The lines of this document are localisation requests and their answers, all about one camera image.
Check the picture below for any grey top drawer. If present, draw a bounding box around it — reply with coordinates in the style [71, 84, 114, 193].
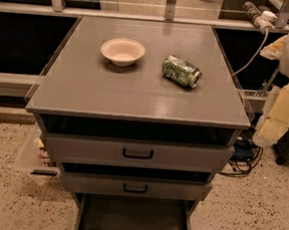
[45, 133, 234, 172]

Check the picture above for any clear plastic storage bin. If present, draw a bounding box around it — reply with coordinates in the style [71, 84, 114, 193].
[12, 124, 60, 185]

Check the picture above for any white paper bowl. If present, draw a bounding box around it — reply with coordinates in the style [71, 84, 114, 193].
[101, 38, 145, 67]

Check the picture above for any white power cable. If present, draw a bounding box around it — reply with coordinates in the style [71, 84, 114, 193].
[230, 24, 271, 81]

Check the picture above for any grey middle drawer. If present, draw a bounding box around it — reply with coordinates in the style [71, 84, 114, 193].
[60, 172, 212, 201]

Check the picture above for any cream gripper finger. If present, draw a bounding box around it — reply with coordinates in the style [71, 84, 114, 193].
[252, 84, 289, 147]
[260, 35, 287, 61]

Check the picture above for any white power strip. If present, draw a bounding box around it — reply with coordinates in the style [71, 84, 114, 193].
[242, 1, 276, 33]

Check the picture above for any grey drawer cabinet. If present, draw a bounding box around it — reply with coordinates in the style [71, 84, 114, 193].
[16, 10, 259, 230]

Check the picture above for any crushed green soda can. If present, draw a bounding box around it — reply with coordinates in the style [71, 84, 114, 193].
[162, 55, 201, 89]

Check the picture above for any grey open bottom drawer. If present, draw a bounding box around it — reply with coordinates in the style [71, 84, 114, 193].
[74, 194, 193, 230]

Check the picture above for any blue box on floor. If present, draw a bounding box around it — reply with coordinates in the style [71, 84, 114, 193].
[231, 139, 254, 162]

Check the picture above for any black cable bundle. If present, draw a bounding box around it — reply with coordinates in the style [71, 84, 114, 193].
[219, 143, 265, 180]

